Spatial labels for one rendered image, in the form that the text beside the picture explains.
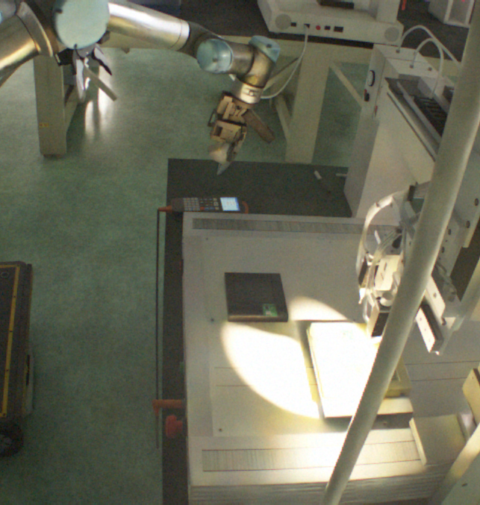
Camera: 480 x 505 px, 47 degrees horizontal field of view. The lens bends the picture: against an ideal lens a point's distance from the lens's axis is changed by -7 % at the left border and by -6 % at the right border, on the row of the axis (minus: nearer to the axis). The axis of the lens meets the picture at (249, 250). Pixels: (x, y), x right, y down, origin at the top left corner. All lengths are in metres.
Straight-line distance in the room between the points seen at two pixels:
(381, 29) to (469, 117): 2.78
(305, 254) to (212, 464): 0.58
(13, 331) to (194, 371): 0.95
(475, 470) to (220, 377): 0.46
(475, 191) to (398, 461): 0.48
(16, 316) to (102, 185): 1.33
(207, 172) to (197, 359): 0.83
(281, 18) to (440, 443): 2.45
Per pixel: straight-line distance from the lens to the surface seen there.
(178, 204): 1.57
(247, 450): 0.95
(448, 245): 0.76
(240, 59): 1.32
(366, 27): 3.19
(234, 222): 1.38
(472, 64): 0.43
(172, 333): 1.25
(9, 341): 1.86
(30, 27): 1.06
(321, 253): 1.33
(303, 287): 1.23
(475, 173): 0.72
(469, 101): 0.44
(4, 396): 1.73
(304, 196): 1.72
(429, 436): 1.02
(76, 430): 2.01
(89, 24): 1.07
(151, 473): 1.91
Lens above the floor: 1.66
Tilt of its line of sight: 38 degrees down
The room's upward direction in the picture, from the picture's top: 8 degrees clockwise
